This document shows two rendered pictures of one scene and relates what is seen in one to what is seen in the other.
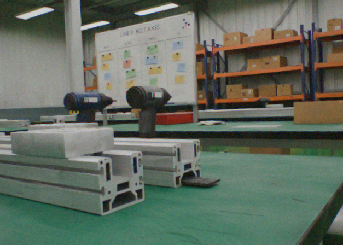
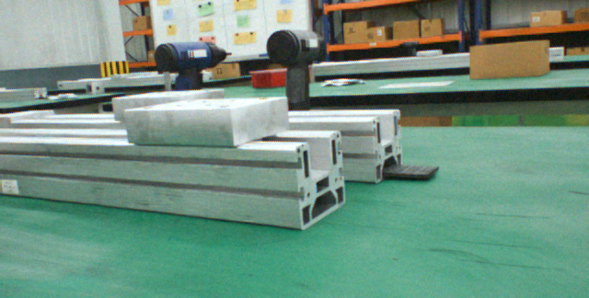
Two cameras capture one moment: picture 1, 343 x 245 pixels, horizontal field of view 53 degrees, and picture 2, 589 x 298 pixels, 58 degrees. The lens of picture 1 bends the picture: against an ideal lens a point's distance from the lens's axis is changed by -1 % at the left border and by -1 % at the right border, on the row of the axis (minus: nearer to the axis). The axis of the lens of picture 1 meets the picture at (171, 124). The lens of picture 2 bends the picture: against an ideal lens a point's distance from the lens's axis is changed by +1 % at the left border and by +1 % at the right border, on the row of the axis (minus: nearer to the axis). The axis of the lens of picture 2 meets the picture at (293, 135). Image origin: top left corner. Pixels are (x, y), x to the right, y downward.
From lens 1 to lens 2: 0.15 m
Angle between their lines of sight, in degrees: 7
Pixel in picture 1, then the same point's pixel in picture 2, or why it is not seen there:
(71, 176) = (245, 173)
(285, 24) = not seen: outside the picture
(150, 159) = not seen: hidden behind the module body
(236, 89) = (359, 28)
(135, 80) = (213, 20)
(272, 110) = (425, 60)
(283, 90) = (430, 28)
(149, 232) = (398, 251)
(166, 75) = (263, 10)
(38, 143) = (181, 126)
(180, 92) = not seen: hidden behind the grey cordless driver
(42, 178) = (189, 179)
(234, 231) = (526, 243)
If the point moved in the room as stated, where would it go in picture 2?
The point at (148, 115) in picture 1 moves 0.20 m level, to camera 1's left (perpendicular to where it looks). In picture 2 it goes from (300, 74) to (187, 84)
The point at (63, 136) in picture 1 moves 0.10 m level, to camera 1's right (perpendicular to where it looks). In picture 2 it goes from (230, 113) to (327, 105)
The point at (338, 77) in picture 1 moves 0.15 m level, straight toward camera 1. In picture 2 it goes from (513, 5) to (513, 4)
